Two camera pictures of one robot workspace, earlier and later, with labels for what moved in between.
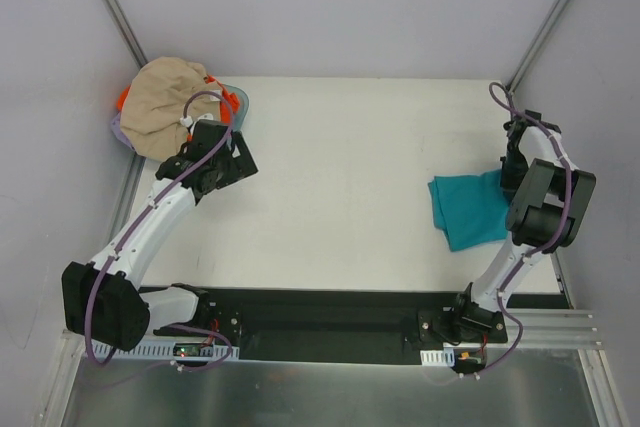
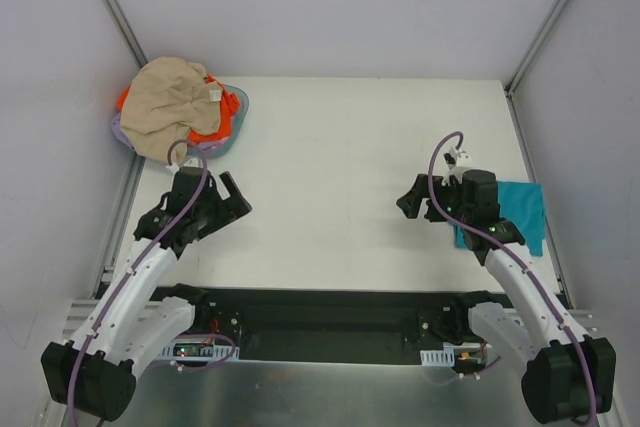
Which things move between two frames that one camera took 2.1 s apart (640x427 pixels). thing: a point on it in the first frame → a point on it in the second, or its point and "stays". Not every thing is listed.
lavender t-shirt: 116,128 stays
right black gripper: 513,173 → 433,200
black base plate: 344,325 stays
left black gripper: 245,156 → 215,209
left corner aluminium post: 112,4 stays
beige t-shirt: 153,106 stays
